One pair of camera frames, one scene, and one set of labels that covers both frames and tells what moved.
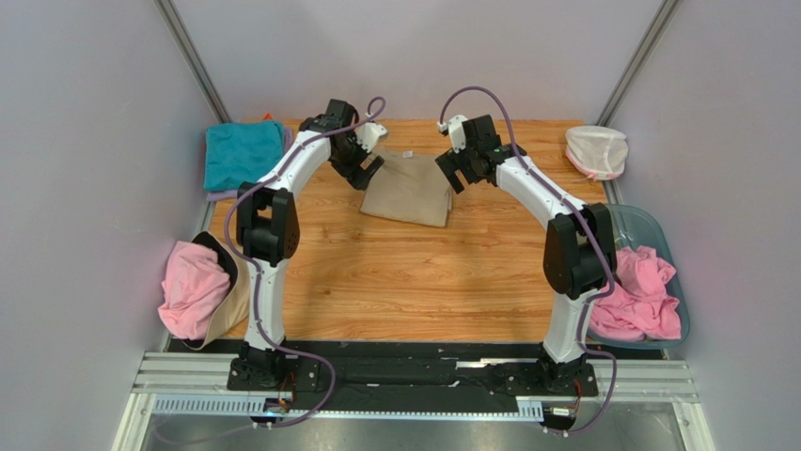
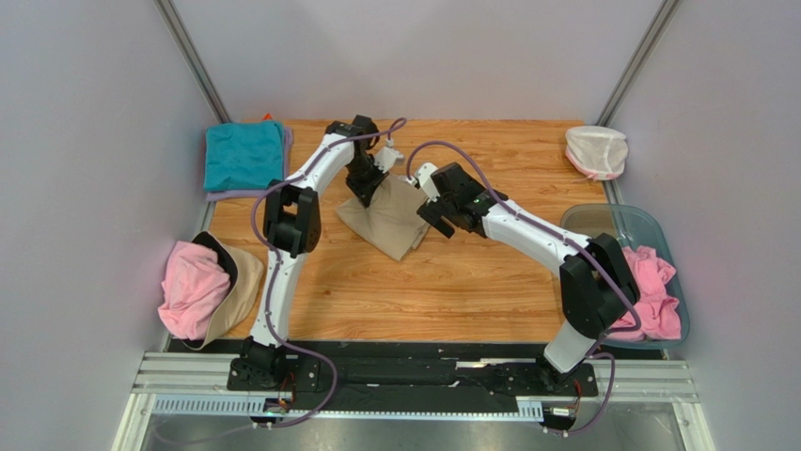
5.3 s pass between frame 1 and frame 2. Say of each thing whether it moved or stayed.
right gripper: moved
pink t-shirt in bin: stayed
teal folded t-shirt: stayed
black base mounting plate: stayed
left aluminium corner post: stayed
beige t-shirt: moved
